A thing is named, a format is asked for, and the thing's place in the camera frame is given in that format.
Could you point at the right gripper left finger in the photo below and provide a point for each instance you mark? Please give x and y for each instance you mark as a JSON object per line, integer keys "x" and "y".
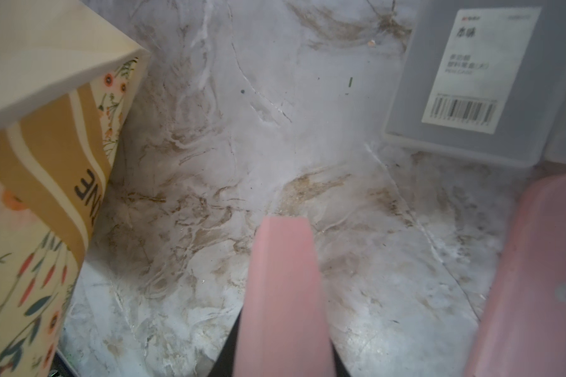
{"x": 224, "y": 364}

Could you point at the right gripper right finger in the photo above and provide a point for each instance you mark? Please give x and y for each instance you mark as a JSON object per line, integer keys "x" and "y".
{"x": 340, "y": 368}

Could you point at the pink pencil case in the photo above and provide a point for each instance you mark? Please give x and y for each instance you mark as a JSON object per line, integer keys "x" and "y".
{"x": 283, "y": 327}
{"x": 523, "y": 329}

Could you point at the grey barcoded pencil case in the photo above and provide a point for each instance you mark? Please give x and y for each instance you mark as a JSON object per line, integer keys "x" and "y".
{"x": 482, "y": 80}

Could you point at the cream floral canvas tote bag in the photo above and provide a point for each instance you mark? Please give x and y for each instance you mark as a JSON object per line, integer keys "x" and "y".
{"x": 67, "y": 81}

